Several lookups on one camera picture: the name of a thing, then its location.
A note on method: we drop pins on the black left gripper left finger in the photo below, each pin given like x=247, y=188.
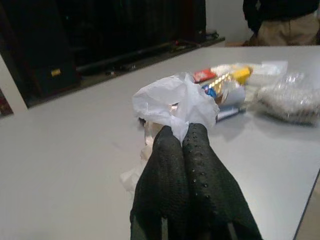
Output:
x=160, y=175

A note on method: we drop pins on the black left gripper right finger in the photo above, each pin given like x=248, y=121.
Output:
x=205, y=180

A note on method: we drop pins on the white plastic bag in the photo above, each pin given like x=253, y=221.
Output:
x=172, y=100

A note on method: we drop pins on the blue and white wrapper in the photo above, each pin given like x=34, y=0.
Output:
x=220, y=90

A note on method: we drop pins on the red small carton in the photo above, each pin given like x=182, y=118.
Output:
x=203, y=75

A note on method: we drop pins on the yellow small carton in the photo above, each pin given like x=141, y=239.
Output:
x=242, y=73

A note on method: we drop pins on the clear crumpled plastic packaging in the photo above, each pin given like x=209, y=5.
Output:
x=290, y=100

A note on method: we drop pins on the dark low shelf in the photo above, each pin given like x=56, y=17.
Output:
x=140, y=57

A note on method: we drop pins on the clear plastic wrapper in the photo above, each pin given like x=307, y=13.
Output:
x=268, y=68

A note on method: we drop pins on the person in khaki trousers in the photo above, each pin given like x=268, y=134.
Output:
x=282, y=22

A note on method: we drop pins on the black speaker cabinet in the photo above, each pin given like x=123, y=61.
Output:
x=37, y=47

